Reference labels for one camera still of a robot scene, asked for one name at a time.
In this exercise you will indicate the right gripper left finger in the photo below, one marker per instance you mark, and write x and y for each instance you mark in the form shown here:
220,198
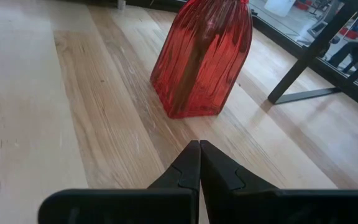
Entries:
166,205

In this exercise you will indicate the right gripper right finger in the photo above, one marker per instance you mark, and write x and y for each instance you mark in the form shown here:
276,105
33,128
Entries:
259,205

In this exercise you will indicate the wooden shelf black metal legs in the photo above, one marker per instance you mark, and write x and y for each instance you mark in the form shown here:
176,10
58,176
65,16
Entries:
309,56

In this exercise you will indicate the red ribbed glass vase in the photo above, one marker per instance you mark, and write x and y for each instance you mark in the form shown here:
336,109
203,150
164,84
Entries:
204,59

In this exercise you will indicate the person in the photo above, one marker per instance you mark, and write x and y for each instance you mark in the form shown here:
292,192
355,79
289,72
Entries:
353,49

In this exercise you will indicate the white floor bin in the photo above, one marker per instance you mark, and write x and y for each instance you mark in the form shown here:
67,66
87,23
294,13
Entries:
279,7

